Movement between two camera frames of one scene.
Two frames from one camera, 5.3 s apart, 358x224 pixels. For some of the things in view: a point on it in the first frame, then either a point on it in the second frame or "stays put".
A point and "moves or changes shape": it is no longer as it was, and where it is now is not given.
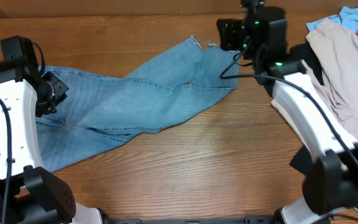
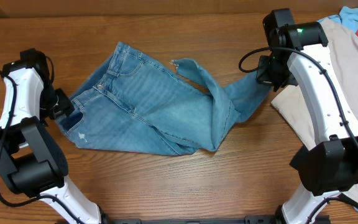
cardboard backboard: (160, 9) stays put
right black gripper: (229, 30) to (263, 78)
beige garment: (349, 80) stays put
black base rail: (138, 219) stays put
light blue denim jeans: (99, 109) moves or changes shape
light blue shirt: (348, 16) stays put
